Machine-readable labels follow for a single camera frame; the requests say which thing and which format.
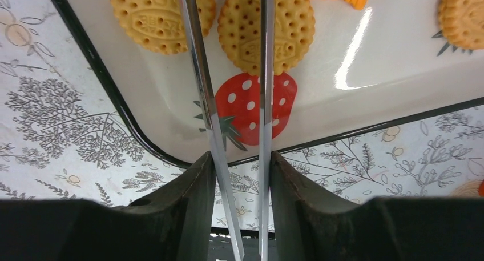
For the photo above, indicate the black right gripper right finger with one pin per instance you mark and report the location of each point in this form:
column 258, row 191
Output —
column 312, row 223

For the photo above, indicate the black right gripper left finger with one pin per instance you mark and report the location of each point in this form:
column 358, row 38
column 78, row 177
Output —
column 171, row 223

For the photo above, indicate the white strawberry tray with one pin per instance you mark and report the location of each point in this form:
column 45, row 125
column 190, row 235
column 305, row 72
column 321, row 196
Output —
column 382, row 66

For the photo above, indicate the metal serving tongs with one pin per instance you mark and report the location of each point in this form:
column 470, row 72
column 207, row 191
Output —
column 196, row 49

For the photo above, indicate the floral tablecloth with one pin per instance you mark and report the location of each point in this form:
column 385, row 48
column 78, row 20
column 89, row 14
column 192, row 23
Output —
column 62, row 136

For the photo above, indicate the orange tin lid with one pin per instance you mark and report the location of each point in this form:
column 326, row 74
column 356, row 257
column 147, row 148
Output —
column 481, row 189

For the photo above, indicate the round tan biscuit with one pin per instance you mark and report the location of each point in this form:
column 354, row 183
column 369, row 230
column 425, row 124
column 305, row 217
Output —
column 461, row 23
column 156, row 25
column 239, row 29

